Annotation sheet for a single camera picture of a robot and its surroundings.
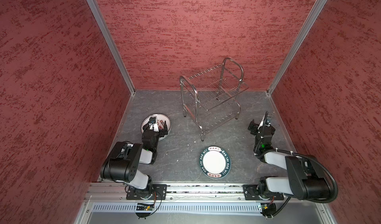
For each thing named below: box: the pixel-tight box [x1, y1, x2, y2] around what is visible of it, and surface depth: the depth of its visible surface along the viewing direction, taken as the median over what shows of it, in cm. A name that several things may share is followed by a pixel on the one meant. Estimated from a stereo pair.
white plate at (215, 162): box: [199, 145, 232, 180], surface depth 83 cm
